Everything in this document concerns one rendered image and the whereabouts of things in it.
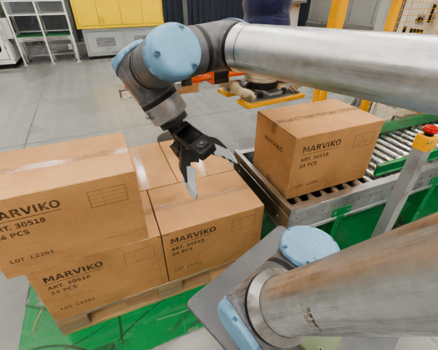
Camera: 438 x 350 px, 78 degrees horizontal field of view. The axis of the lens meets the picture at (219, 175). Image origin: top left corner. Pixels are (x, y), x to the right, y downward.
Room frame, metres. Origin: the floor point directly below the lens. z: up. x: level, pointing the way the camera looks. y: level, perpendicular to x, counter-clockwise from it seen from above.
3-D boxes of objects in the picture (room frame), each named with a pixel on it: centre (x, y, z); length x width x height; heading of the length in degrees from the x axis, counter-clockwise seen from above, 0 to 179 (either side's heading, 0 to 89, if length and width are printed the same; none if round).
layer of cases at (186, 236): (1.41, 0.48, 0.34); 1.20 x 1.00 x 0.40; 112
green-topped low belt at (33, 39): (7.53, 4.31, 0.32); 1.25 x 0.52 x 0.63; 114
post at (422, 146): (1.14, -0.98, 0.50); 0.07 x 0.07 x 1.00; 22
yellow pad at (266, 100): (1.30, -0.26, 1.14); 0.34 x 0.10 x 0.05; 119
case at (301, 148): (1.51, -0.59, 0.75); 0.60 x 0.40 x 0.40; 113
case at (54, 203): (0.99, 0.70, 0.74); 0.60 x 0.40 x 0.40; 113
